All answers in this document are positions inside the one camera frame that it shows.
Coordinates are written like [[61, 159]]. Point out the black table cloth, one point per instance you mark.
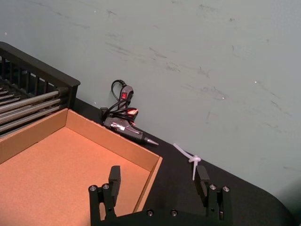
[[178, 188]]

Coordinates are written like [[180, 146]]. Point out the shallow brown cardboard tray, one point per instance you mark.
[[58, 164]]

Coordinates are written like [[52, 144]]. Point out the black rack with steel bars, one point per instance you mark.
[[70, 91]]

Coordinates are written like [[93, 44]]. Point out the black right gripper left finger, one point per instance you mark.
[[114, 179]]

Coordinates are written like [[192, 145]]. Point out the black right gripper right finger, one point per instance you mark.
[[202, 188]]

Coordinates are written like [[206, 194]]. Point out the small white three-armed plastic piece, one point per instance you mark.
[[193, 160]]

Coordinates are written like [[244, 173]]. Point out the plain pale wall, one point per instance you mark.
[[188, 47]]

